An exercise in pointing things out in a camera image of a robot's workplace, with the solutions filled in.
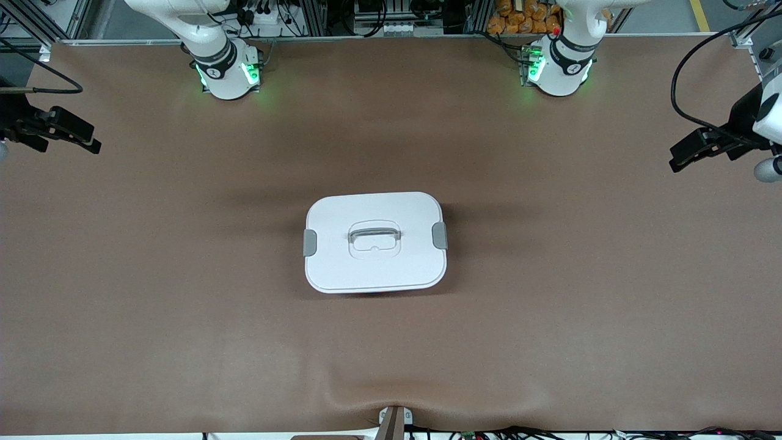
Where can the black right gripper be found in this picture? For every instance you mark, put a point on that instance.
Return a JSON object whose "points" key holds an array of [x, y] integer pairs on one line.
{"points": [[12, 114]]}

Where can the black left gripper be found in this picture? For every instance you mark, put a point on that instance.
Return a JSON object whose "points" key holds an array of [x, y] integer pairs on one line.
{"points": [[741, 120]]}

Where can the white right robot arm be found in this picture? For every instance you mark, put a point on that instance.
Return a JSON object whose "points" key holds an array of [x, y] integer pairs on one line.
{"points": [[226, 79]]}

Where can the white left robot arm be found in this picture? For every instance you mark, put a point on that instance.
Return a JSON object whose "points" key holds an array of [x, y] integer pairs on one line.
{"points": [[559, 76]]}

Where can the white power strip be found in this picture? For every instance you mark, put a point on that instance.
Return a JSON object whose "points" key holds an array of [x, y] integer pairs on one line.
{"points": [[269, 27]]}

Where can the orange snack packets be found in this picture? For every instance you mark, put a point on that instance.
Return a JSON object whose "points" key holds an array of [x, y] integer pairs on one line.
{"points": [[513, 18]]}

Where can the brown table mat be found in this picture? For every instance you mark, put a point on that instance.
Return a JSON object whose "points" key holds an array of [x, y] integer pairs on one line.
{"points": [[244, 342]]}

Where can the white corner bracket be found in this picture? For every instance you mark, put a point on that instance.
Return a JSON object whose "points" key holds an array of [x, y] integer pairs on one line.
{"points": [[44, 54]]}

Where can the aluminium corner post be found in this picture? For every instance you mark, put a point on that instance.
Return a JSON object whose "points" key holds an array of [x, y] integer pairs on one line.
{"points": [[740, 38]]}

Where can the aluminium frame struts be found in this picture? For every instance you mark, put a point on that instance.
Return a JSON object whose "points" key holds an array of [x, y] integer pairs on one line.
{"points": [[79, 21]]}

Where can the aluminium frame post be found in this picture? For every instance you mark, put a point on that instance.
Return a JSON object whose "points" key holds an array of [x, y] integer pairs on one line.
{"points": [[313, 15], [478, 15]]}

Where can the aluminium table edge rail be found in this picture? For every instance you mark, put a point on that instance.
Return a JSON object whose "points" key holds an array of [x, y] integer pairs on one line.
{"points": [[427, 38]]}

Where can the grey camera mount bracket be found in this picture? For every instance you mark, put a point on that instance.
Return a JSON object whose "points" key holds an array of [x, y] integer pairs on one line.
{"points": [[394, 425]]}

